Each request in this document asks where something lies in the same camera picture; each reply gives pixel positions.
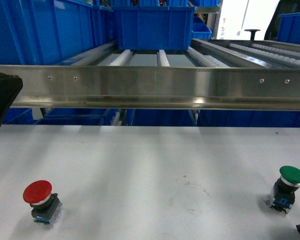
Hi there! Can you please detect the green mushroom push button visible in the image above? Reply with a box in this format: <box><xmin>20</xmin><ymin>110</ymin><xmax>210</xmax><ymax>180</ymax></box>
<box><xmin>265</xmin><ymin>165</ymin><xmax>300</xmax><ymax>214</ymax></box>

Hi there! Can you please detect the red mushroom push button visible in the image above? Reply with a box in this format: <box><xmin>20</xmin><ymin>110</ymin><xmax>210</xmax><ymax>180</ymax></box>
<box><xmin>22</xmin><ymin>179</ymin><xmax>63</xmax><ymax>226</ymax></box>

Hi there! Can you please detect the large blue bin far left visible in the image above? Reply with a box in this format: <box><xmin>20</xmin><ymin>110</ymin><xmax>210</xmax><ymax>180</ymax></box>
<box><xmin>0</xmin><ymin>0</ymin><xmax>115</xmax><ymax>65</ymax></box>

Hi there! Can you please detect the blue bin on rack centre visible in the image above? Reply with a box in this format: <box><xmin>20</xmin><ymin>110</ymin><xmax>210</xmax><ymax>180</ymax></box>
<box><xmin>112</xmin><ymin>6</ymin><xmax>195</xmax><ymax>51</ymax></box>

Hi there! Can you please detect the blue bin on rack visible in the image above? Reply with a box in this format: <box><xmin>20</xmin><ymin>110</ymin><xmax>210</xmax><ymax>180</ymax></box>
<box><xmin>112</xmin><ymin>6</ymin><xmax>195</xmax><ymax>51</ymax></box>
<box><xmin>276</xmin><ymin>12</ymin><xmax>300</xmax><ymax>45</ymax></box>

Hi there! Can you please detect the steel roller flow rack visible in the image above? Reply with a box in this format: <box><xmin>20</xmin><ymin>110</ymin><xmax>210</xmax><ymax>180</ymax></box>
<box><xmin>0</xmin><ymin>39</ymin><xmax>300</xmax><ymax>111</ymax></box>

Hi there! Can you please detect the blue bin on rack right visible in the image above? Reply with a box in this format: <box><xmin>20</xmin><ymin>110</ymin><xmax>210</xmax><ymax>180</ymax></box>
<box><xmin>276</xmin><ymin>12</ymin><xmax>300</xmax><ymax>45</ymax></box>

